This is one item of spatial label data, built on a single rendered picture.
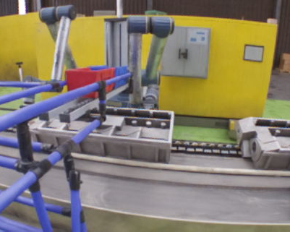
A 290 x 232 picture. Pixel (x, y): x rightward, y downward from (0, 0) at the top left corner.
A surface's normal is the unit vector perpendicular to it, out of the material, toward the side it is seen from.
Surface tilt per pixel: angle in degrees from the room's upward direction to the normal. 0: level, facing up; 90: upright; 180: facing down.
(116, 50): 90
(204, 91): 90
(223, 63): 90
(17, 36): 90
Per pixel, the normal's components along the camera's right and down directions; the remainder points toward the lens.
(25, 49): -0.16, 0.34
